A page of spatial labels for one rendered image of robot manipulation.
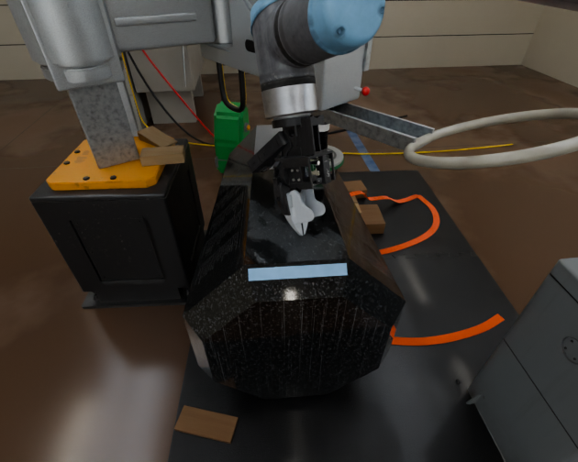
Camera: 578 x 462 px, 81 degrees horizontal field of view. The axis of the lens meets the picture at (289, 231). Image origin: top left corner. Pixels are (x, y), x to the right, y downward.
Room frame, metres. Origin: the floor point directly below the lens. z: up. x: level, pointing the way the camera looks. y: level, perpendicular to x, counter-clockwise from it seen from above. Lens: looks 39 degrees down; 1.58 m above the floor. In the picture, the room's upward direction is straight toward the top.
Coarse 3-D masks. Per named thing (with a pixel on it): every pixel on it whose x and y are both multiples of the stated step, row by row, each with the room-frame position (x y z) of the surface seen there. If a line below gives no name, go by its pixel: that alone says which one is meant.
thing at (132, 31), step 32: (32, 0) 1.39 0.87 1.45; (64, 0) 1.41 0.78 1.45; (96, 0) 1.50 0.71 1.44; (128, 0) 1.59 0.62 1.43; (160, 0) 1.65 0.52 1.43; (192, 0) 1.71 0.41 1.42; (32, 32) 1.39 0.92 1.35; (64, 32) 1.40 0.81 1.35; (96, 32) 1.47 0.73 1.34; (128, 32) 1.58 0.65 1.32; (160, 32) 1.64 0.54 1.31; (192, 32) 1.70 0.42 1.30; (64, 64) 1.40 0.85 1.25
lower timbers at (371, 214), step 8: (352, 184) 2.40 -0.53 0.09; (360, 184) 2.40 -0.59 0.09; (368, 208) 2.05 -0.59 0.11; (376, 208) 2.05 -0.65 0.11; (368, 216) 1.94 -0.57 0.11; (376, 216) 1.94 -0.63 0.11; (368, 224) 1.86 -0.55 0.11; (376, 224) 1.86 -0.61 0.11; (384, 224) 1.86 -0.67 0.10; (376, 232) 1.86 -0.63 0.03
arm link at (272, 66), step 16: (272, 0) 0.57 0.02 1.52; (256, 16) 0.58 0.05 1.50; (272, 16) 0.55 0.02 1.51; (256, 32) 0.58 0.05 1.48; (272, 32) 0.54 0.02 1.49; (256, 48) 0.58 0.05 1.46; (272, 48) 0.55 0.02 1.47; (272, 64) 0.55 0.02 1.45; (288, 64) 0.54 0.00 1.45; (272, 80) 0.55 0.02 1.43; (288, 80) 0.54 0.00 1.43; (304, 80) 0.55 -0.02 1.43
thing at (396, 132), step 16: (320, 112) 1.31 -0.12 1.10; (336, 112) 1.25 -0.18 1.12; (352, 112) 1.33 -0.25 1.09; (368, 112) 1.27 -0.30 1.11; (352, 128) 1.18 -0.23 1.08; (368, 128) 1.13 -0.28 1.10; (384, 128) 1.09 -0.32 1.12; (400, 128) 1.16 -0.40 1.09; (416, 128) 1.12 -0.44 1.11; (432, 128) 1.08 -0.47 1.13; (400, 144) 1.03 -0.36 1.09
